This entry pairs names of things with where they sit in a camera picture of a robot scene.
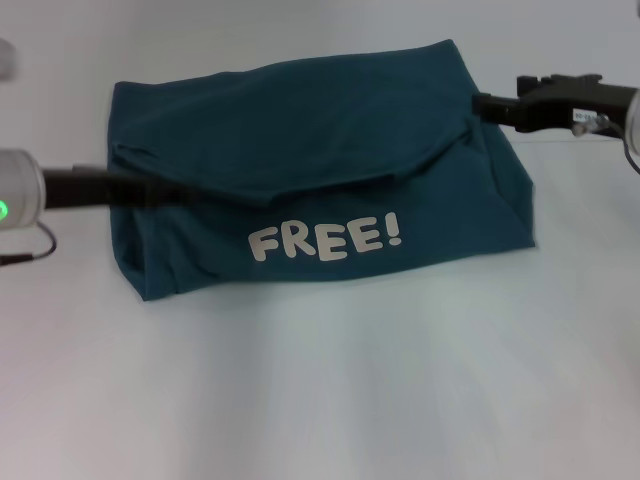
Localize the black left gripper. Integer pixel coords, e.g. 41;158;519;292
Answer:
42;163;202;210

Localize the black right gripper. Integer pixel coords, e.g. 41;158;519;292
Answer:
471;73;640;135

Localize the teal blue shirt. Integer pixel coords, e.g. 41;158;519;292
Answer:
107;38;539;304

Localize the silver stud on right gripper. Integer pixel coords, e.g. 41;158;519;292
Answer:
571;113;612;135

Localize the thin dark right arm cable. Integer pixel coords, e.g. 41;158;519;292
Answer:
610;122;640;176

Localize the dark cable with silver plug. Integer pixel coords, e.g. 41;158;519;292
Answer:
0;221;59;267

